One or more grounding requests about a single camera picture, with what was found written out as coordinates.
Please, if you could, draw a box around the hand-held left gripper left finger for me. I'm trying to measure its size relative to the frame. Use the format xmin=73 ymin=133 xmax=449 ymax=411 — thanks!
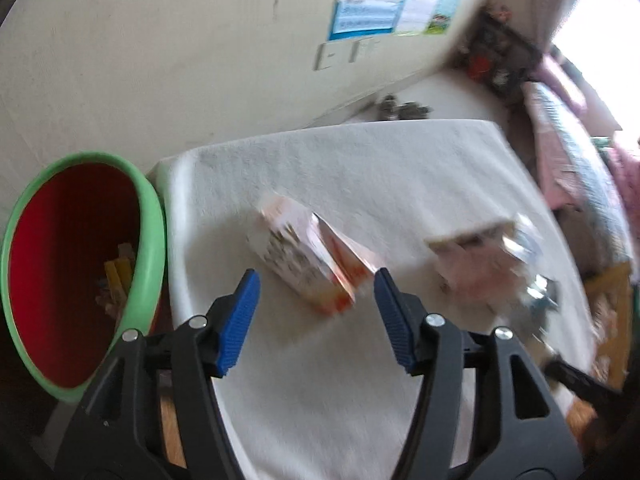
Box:
xmin=52 ymin=269 xmax=261 ymax=480

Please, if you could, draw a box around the pink folded quilt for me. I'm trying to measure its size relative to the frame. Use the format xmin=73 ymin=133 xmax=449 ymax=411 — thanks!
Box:
xmin=607 ymin=132 xmax=640 ymax=221

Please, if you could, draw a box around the plaid patchwork quilt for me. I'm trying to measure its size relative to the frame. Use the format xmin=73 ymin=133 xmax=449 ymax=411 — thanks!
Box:
xmin=525 ymin=82 xmax=631 ymax=266

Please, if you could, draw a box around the green rimmed red bin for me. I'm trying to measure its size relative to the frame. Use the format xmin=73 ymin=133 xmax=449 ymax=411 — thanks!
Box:
xmin=0 ymin=151 xmax=167 ymax=403

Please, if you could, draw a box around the grey shoe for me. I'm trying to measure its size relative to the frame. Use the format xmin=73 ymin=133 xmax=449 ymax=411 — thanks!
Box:
xmin=400 ymin=101 xmax=431 ymax=121
xmin=375 ymin=95 xmax=401 ymax=121

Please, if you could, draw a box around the yellow snack wrapper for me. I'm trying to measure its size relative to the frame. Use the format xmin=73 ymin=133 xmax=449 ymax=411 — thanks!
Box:
xmin=102 ymin=242 xmax=137 ymax=311

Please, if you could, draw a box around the blue letter wall poster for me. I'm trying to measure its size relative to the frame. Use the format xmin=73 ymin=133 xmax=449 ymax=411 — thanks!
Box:
xmin=327 ymin=0 xmax=418 ymax=42

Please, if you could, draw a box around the metal shelf rack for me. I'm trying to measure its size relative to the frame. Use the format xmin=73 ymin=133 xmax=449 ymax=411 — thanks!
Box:
xmin=452 ymin=5 xmax=543 ymax=96

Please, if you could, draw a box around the white towel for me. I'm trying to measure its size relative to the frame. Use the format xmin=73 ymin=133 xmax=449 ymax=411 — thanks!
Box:
xmin=155 ymin=119 xmax=596 ymax=480

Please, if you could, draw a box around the silver wrapper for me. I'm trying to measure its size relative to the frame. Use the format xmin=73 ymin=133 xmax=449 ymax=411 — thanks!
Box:
xmin=502 ymin=212 xmax=561 ymax=321

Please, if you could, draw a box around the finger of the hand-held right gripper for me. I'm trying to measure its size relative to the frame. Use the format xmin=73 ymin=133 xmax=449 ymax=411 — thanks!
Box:
xmin=544 ymin=352 xmax=626 ymax=411

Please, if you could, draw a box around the pink snack packet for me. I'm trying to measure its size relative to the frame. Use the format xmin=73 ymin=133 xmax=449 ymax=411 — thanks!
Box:
xmin=425 ymin=220 xmax=521 ymax=306

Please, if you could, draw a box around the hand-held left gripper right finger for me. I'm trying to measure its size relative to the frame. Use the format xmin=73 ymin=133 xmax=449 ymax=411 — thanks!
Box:
xmin=374 ymin=267 xmax=586 ymax=480

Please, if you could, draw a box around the orange snack box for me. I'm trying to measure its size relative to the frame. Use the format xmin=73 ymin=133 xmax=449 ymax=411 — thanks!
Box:
xmin=247 ymin=194 xmax=386 ymax=317

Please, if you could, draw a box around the bright window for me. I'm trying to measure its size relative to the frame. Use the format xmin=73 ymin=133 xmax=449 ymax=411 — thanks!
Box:
xmin=550 ymin=0 xmax=640 ymax=136

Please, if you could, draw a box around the pink pillow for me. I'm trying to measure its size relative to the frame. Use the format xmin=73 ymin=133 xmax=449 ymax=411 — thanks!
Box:
xmin=542 ymin=55 xmax=588 ymax=111

